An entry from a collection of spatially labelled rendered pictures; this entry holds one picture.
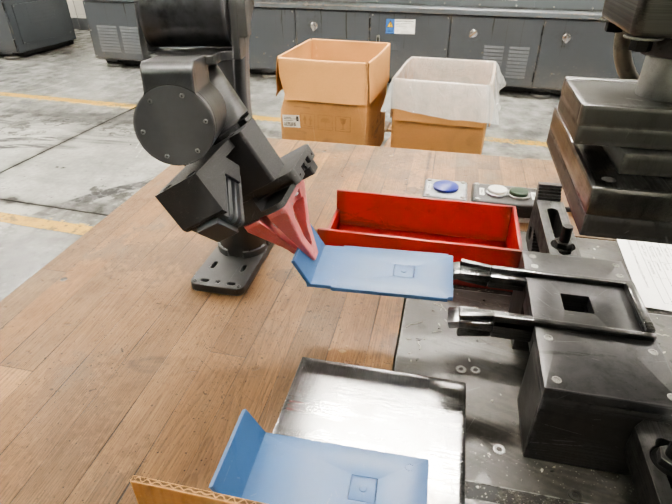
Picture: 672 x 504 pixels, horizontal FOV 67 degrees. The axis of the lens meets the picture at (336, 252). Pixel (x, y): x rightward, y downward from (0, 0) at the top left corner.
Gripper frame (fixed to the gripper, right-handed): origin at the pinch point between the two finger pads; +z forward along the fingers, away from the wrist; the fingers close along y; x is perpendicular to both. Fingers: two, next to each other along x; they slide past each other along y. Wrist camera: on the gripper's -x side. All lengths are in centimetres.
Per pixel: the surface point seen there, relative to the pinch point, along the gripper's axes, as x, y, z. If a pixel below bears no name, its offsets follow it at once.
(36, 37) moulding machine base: 517, -434, -149
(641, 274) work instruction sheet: 17.6, 28.4, 29.7
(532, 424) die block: -13.0, 15.3, 16.0
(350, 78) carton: 214, -47, 21
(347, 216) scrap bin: 23.0, -4.5, 7.9
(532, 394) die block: -10.7, 15.9, 15.1
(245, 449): -19.1, -3.9, 4.7
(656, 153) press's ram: -7.2, 29.9, -0.1
